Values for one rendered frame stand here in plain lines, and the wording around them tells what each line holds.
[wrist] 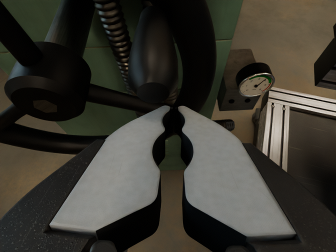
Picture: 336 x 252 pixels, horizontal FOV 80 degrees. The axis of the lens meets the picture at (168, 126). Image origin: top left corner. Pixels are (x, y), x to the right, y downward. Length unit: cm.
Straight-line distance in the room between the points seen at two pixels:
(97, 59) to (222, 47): 23
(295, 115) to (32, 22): 93
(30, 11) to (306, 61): 149
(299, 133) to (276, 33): 97
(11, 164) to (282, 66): 164
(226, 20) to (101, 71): 25
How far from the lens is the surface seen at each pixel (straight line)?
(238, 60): 50
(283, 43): 169
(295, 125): 98
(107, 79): 45
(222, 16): 37
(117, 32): 23
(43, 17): 40
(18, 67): 20
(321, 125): 103
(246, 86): 40
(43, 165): 120
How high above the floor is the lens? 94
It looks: 60 degrees down
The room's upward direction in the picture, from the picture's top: 5 degrees counter-clockwise
